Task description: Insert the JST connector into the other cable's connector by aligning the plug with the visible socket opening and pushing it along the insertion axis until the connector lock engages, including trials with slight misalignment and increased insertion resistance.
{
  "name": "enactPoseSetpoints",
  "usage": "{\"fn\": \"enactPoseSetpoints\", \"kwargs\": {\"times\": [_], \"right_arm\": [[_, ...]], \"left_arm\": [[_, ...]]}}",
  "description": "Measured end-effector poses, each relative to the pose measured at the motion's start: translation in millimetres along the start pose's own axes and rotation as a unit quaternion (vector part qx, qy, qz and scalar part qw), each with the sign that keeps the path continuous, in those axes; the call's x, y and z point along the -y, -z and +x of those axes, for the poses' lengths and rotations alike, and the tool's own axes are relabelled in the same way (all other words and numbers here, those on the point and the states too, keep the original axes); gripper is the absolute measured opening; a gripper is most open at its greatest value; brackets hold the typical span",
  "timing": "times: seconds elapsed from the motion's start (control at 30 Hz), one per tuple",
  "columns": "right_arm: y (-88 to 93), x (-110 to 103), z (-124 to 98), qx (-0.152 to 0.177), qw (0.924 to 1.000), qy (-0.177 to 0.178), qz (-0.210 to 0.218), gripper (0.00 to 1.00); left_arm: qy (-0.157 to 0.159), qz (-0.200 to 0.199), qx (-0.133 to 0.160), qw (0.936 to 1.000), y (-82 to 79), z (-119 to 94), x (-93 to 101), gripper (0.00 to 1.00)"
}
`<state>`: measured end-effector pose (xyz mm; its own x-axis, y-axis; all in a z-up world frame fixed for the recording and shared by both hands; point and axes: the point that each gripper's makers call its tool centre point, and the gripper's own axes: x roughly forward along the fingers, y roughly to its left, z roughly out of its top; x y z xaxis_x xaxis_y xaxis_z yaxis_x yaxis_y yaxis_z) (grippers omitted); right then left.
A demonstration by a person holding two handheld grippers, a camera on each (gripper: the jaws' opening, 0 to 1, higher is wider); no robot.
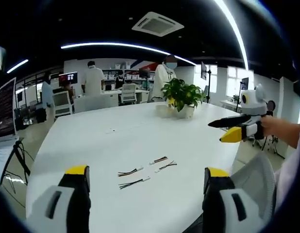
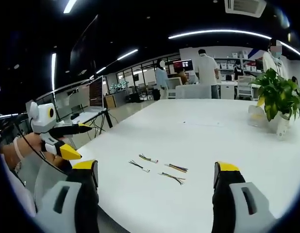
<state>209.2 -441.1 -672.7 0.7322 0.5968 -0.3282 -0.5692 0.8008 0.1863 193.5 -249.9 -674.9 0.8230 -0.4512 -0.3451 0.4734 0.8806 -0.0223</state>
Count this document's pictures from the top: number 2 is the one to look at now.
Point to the white chair back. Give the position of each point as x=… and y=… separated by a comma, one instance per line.
x=193, y=91

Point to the pink wristband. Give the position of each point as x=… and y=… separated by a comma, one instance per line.
x=19, y=149

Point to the green potted plant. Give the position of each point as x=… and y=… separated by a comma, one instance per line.
x=278, y=92

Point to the white storage shelves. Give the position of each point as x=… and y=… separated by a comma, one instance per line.
x=227, y=64

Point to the person's white clothing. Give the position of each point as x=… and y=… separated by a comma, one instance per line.
x=19, y=189

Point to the white plant pot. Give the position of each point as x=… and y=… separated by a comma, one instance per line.
x=283, y=126

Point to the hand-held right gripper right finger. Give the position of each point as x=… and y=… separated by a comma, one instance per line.
x=225, y=201

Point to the ceiling air conditioner vent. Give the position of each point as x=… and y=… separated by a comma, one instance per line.
x=244, y=7

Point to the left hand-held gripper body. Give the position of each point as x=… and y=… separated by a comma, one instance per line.
x=42, y=119

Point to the person's left hand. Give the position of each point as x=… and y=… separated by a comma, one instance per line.
x=32, y=143

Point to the yellow and white object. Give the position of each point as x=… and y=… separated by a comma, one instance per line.
x=256, y=112

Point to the white side desk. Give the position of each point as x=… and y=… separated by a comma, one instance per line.
x=89, y=115

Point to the white mesh office chair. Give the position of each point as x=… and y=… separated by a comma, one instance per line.
x=244, y=87

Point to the computer monitor on desk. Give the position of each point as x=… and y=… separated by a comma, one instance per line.
x=96, y=92

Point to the monitor with red screen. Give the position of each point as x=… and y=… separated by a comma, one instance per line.
x=182, y=66

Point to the thin clear strip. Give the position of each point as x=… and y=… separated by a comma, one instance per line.
x=203, y=123

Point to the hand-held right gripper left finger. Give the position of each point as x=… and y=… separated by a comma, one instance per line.
x=84, y=199

